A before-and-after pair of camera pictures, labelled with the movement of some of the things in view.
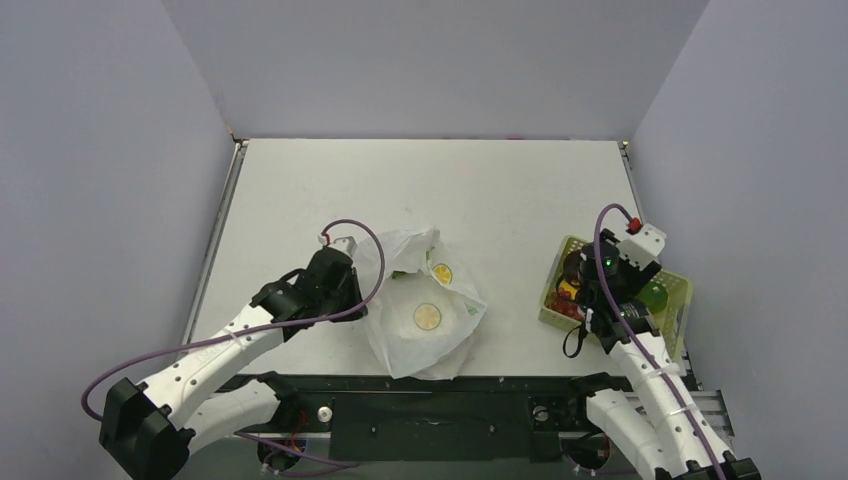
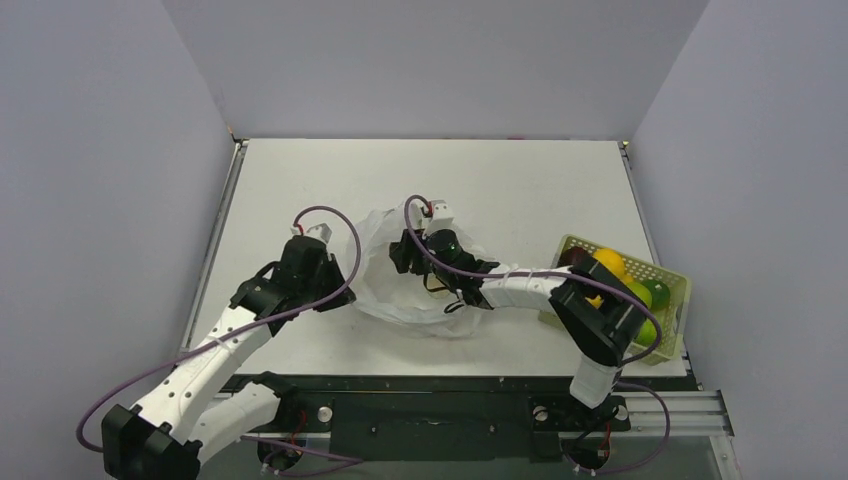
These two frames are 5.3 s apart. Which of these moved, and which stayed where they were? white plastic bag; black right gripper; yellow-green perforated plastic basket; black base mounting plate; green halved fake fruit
Moved: black right gripper; white plastic bag
Stayed: yellow-green perforated plastic basket; green halved fake fruit; black base mounting plate
